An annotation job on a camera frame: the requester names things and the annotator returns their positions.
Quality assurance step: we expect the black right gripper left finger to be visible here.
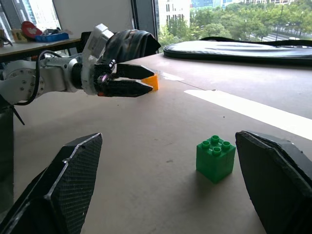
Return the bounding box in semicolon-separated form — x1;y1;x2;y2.
0;133;103;234

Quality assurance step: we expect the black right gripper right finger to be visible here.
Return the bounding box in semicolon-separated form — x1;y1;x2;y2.
235;130;312;234

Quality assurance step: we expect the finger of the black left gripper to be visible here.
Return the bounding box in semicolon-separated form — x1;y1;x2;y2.
116;63;156;80
104;79;154;98

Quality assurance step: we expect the orange building cube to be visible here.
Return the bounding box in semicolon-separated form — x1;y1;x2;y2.
141;75;159;92

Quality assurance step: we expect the blue plastic tray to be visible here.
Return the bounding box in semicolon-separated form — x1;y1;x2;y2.
35;32;70;43

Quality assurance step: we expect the green studded building cube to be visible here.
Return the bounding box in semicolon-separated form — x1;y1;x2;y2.
195;135;236;184

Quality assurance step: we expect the dark robot torso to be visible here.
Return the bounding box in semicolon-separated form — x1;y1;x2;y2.
0;107;15;213

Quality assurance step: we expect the wooden background table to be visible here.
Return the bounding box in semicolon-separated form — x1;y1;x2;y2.
0;38;82;63

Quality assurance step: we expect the red rounded object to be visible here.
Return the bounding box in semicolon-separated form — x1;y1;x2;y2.
21;20;43;38

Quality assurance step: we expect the small yellow box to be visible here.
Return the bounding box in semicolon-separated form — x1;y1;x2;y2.
11;28;28;43

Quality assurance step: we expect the black flat zip case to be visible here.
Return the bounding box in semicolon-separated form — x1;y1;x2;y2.
163;36;312;66

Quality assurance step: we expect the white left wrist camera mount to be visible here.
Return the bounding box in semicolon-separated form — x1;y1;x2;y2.
81;23;115;96

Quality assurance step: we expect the dark window frame post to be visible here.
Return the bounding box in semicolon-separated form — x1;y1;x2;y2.
131;0;159;53

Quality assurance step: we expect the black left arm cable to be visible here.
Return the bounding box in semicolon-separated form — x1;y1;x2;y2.
14;50;63;106

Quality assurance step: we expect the black cable tie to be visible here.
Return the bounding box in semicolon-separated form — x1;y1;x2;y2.
10;104;26;126

